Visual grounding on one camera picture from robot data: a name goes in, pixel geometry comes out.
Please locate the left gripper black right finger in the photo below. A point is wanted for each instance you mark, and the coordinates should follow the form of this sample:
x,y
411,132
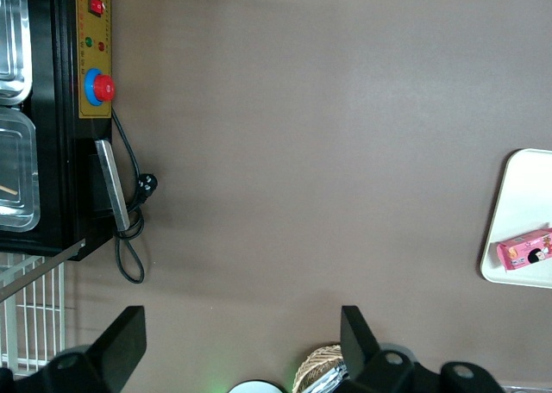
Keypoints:
x,y
366,367

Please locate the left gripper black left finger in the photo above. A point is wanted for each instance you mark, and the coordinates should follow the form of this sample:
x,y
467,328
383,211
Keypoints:
x,y
112,350

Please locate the beige plastic serving tray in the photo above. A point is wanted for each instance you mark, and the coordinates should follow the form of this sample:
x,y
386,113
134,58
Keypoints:
x,y
526,186

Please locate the stacked aluminium foil trays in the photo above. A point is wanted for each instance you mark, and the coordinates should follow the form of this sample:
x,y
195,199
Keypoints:
x,y
332,378

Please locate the light wicker basket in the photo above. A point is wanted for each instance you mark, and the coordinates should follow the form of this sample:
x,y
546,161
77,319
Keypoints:
x,y
308,367

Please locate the black machine with yellow panel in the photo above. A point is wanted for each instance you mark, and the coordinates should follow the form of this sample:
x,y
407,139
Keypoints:
x,y
64,173

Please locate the pink biscuit snack pack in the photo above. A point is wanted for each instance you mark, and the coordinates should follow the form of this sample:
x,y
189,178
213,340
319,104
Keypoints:
x,y
526,251

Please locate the steel food container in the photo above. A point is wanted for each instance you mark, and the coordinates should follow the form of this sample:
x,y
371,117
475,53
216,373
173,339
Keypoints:
x,y
13,44
17,173

